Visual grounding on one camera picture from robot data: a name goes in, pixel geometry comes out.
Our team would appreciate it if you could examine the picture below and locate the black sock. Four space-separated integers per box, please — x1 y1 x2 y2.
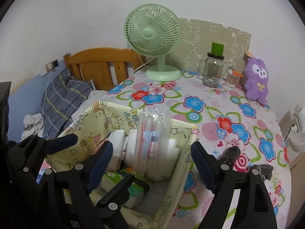
219 146 241 166

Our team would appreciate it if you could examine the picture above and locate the grey sock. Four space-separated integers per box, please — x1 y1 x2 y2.
250 164 274 181

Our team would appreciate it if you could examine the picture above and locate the clear plastic bag package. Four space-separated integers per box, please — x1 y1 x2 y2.
132 108 172 181

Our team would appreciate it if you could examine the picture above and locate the orange green tissue pack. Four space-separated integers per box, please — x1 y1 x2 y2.
99 171 150 209

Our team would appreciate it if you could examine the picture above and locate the white tissue pack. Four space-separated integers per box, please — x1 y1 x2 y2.
107 129 137 173

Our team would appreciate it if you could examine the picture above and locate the beige white socks pack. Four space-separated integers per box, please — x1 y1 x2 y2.
134 131 179 181

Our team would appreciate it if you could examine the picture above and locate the white crumpled cloth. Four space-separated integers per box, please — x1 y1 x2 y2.
21 113 44 140

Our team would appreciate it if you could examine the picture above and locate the yellow cartoon fabric storage box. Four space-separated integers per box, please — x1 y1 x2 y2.
46 100 197 228

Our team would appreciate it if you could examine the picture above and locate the floral tablecloth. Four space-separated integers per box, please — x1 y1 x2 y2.
88 71 291 228

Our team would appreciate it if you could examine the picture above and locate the plaid grey pillow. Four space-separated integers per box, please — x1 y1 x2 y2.
41 69 93 139

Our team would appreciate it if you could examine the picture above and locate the white standing fan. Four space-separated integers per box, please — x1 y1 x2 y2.
279 103 304 163

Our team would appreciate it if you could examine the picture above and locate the small toothpick jar orange lid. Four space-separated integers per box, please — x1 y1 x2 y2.
225 68 243 87

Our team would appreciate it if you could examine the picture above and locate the purple bunny plush toy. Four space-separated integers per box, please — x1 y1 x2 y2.
244 57 269 105

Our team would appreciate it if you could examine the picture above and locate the glass jar with green lid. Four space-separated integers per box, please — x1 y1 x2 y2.
198 42 224 88

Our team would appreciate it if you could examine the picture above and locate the green patterned board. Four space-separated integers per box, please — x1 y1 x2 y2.
165 18 251 79

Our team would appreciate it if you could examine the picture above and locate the green desk fan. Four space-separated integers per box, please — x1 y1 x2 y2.
124 4 181 82

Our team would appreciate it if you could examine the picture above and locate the wall power socket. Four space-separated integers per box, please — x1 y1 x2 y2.
46 60 59 72

